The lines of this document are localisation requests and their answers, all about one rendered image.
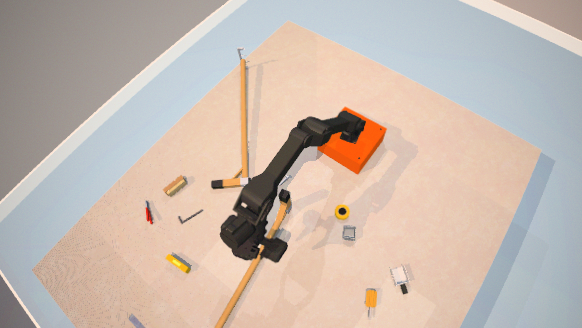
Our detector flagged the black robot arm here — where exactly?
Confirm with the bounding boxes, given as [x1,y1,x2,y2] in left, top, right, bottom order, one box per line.
[220,110,366,260]

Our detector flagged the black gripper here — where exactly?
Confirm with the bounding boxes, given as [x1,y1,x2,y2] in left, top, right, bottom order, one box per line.
[221,215,288,263]

